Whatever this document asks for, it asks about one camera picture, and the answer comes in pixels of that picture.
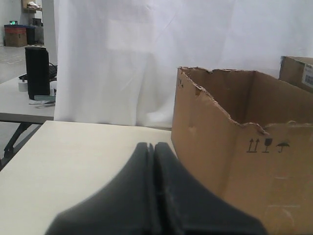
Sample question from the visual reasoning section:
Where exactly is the black keyboard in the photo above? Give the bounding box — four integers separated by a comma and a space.
19, 65, 58, 83

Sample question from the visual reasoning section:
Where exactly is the white backdrop curtain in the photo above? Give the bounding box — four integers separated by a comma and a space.
54, 0, 313, 128

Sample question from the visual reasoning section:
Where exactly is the black cylindrical speaker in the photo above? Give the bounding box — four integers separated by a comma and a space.
25, 47, 50, 100

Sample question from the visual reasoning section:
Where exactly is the large open cardboard box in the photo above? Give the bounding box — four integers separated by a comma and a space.
171, 67, 313, 235

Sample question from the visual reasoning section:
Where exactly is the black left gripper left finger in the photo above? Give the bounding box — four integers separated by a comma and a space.
46, 142, 157, 235

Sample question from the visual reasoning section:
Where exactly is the distant brown cardboard box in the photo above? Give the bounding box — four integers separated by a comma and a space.
5, 33, 27, 47

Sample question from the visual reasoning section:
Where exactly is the grey side table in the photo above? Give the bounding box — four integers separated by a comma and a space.
0, 77, 55, 169

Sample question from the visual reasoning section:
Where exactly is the narrow taped cardboard box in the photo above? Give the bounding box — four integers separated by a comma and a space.
279, 56, 313, 93

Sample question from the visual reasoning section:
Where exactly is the black bin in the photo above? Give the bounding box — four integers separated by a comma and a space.
26, 26, 44, 45

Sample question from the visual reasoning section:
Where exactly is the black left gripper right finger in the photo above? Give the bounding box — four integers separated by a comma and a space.
154, 142, 267, 235

